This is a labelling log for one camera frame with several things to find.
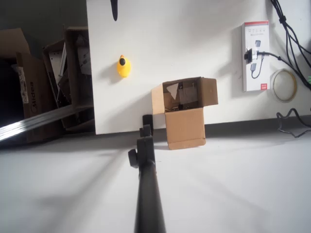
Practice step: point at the small black usb camera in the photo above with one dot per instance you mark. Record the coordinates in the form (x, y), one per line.
(248, 56)

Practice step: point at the white perforated metal plate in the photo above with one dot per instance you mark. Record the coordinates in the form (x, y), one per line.
(57, 59)

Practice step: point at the brown Midea cardboard box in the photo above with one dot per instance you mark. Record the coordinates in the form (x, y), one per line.
(36, 97)

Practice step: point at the open cardboard box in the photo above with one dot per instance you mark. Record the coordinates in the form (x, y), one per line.
(184, 126)

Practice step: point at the flat white red product box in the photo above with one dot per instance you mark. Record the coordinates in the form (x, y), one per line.
(261, 80)

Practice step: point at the aluminium extrusion bar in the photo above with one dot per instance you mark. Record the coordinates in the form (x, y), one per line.
(36, 121)

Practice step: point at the plain brown cardboard box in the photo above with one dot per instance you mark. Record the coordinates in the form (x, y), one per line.
(13, 43)

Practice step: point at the yellow rubber duck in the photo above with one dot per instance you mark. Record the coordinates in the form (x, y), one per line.
(124, 69)

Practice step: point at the clear tape roll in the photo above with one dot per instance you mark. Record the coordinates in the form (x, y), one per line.
(292, 83)

